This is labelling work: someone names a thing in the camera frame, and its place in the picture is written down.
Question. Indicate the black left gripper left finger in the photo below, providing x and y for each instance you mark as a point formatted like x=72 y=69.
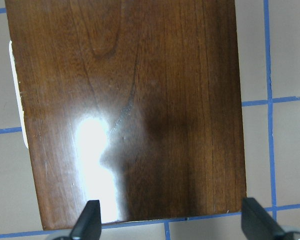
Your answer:
x=88 y=225

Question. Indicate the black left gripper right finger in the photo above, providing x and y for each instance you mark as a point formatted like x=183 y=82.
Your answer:
x=257 y=224

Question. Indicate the white drawer handle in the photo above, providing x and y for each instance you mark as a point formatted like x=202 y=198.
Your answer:
x=18 y=94

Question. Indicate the dark wooden drawer cabinet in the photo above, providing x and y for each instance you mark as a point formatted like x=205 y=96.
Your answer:
x=135 y=103

